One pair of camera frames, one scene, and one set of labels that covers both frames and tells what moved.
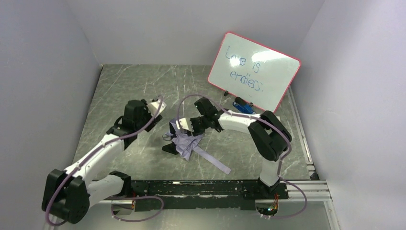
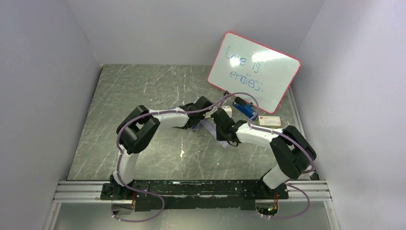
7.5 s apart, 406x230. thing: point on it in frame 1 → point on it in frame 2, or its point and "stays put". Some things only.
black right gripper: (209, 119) → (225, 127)
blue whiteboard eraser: (241, 105) stays put
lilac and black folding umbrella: (184, 144) → (210, 124)
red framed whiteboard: (253, 72) stays put
